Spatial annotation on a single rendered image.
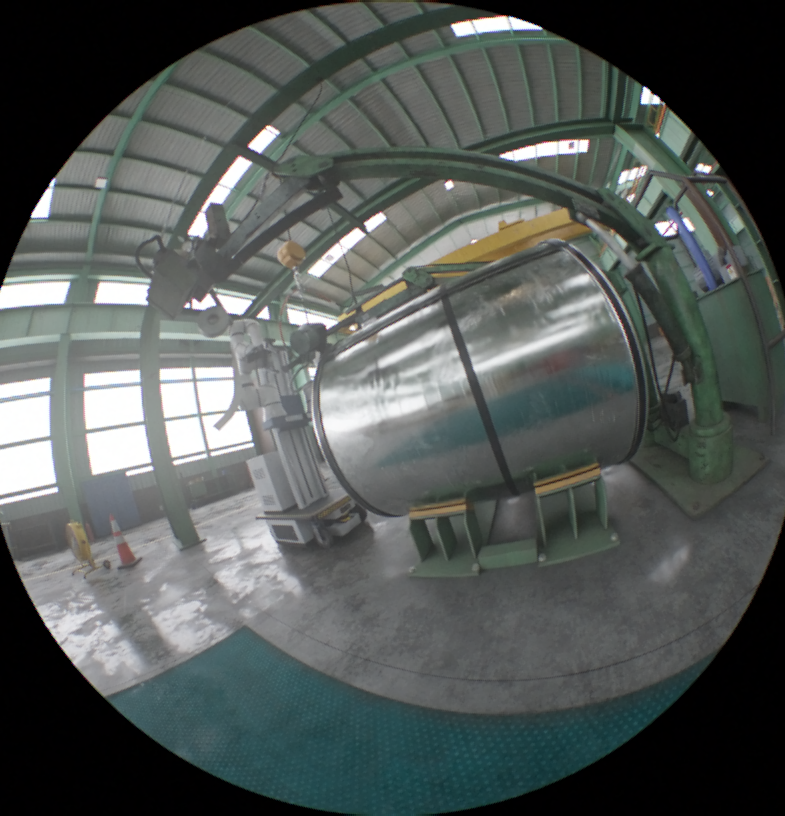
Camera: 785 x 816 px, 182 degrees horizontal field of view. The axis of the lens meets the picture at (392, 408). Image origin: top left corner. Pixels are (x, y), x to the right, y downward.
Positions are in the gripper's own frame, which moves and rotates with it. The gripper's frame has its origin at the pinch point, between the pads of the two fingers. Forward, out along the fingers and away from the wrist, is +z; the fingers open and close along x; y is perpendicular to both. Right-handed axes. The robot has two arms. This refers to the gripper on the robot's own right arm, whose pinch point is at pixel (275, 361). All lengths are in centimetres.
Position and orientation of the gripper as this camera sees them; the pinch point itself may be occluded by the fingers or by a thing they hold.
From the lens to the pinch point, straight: 145.0
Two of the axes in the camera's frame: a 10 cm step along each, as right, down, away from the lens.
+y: 2.9, -4.9, 8.2
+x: -2.5, 7.9, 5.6
